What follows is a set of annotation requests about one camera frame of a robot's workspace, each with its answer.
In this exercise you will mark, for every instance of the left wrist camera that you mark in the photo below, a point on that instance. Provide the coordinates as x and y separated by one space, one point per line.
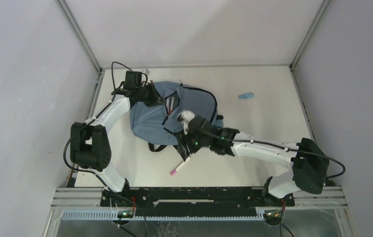
146 71

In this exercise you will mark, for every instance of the light blue highlighter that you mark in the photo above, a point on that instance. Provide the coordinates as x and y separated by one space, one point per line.
246 95

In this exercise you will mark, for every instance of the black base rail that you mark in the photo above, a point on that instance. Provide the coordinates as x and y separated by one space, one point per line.
212 201

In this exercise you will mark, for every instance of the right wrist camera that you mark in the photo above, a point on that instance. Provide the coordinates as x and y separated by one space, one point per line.
185 117

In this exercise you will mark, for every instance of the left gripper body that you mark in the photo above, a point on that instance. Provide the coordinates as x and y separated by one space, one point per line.
145 93

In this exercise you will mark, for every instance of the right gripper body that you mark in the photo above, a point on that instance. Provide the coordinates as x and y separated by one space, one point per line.
191 139

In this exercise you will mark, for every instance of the green-capped white marker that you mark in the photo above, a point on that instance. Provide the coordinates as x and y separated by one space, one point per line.
172 104

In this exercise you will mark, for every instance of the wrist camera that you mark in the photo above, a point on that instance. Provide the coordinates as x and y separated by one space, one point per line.
185 117
146 71

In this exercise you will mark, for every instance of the pink-capped white marker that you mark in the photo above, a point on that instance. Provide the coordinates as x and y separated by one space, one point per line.
173 172

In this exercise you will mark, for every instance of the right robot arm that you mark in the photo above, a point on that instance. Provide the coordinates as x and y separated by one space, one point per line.
307 167

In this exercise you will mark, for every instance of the white cable duct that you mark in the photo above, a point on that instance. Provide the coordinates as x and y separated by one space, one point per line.
258 215

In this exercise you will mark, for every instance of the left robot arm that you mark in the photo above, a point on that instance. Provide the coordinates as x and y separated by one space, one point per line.
88 149

